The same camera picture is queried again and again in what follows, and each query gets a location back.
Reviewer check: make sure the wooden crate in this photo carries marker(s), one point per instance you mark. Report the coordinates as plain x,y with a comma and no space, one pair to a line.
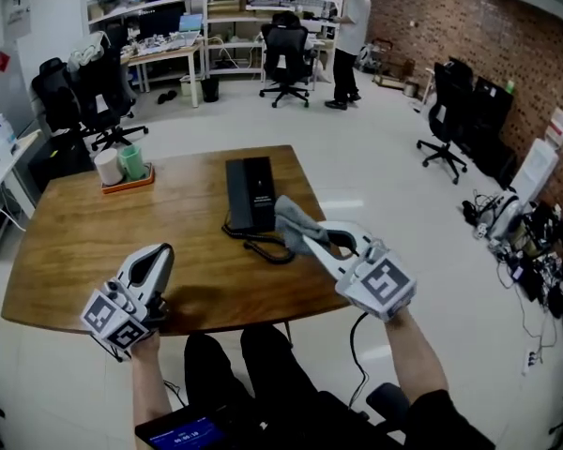
394,70

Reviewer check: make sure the pair of black shoes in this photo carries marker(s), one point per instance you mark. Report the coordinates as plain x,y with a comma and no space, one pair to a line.
167,97

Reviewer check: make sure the black waste bin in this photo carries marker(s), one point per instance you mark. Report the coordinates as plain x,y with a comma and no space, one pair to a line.
210,89

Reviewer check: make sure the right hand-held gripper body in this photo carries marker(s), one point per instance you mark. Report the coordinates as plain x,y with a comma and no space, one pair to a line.
382,284

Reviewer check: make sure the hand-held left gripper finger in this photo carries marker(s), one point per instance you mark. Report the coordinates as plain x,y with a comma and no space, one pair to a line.
164,270
130,265

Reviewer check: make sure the person's right forearm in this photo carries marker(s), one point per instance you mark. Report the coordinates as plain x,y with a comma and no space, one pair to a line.
415,354

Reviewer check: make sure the white paper notice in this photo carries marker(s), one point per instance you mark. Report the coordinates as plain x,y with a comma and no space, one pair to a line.
17,15

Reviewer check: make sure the white waste bin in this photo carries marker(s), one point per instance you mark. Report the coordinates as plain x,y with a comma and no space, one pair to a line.
189,86

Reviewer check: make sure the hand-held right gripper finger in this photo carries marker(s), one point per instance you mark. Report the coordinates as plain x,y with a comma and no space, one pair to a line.
356,232
330,258

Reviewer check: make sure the white rounded machine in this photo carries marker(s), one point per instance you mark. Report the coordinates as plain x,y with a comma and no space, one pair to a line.
504,216

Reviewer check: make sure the wooden table with white legs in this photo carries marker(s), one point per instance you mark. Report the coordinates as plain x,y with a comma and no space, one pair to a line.
169,54

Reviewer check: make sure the black chair armrest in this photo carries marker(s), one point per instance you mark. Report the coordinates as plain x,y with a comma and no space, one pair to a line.
388,401

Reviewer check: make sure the white cylindrical cup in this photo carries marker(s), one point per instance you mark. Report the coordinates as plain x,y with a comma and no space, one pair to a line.
108,167

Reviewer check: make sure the person's left forearm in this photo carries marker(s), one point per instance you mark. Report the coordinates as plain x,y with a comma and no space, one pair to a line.
147,382

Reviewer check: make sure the black monitor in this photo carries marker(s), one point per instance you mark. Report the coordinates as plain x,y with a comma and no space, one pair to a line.
159,24

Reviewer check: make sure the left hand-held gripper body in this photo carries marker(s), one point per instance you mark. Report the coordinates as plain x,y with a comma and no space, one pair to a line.
115,321

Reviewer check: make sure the orange tray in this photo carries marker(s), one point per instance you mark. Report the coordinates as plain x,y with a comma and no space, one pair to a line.
126,184

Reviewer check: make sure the open laptop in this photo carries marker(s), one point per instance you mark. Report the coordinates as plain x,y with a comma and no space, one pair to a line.
190,28

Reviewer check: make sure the black tablet with blue screen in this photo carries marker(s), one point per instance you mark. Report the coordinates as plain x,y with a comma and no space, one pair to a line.
183,431

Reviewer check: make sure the wooden desk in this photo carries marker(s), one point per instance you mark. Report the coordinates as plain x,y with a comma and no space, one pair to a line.
122,232

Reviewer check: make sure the black office chair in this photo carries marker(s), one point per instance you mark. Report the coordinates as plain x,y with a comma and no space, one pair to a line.
105,96
445,110
286,49
56,96

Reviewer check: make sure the person's black sleeve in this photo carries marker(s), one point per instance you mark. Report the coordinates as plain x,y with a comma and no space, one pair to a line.
445,424

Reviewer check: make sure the white side desk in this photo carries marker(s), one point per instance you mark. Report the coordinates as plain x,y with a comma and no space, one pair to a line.
0,171

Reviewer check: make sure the black desk phone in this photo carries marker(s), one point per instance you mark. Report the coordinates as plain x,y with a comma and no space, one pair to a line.
251,190

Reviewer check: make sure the person's black trousers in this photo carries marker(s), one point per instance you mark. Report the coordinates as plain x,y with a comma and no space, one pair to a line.
272,382

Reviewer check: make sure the pale garment on chair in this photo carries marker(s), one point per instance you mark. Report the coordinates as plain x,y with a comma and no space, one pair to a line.
86,52

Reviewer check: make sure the grey cloth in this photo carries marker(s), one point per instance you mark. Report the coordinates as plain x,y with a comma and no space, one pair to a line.
291,223

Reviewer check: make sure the white floor appliance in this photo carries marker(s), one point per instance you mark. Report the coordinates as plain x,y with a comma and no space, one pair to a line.
535,171

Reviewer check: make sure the black equipment case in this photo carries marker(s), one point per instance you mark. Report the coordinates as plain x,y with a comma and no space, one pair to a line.
492,120

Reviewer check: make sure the black low cabinet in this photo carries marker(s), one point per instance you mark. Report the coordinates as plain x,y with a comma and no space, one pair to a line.
61,162

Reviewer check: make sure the white power strip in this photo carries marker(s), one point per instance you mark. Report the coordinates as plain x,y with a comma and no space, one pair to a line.
531,361

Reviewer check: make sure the green plastic jug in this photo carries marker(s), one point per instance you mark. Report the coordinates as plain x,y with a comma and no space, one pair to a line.
132,163

